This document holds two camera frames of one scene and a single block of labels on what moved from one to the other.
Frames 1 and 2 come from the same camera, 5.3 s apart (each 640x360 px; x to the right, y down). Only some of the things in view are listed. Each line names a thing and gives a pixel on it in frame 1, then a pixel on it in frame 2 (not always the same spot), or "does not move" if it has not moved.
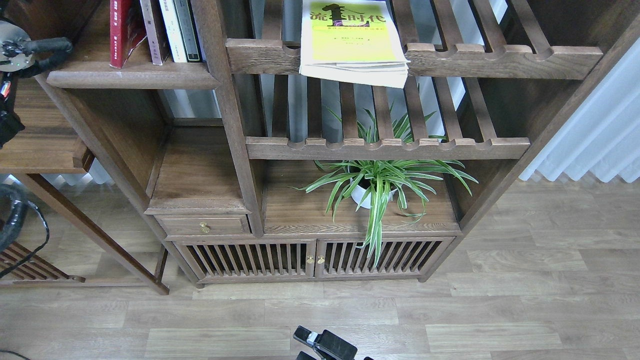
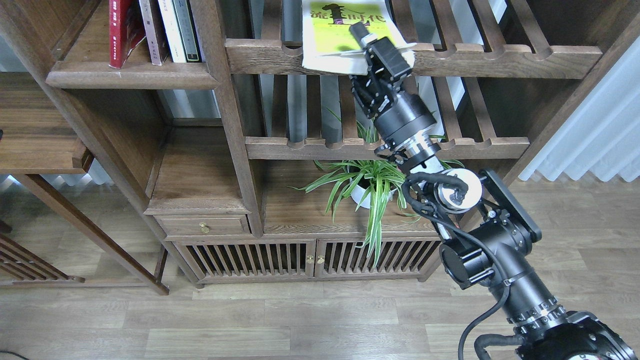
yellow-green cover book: [356, 42] does not move
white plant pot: [360, 191] does not move
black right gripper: [329, 343] → [398, 115]
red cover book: [127, 30] does not move
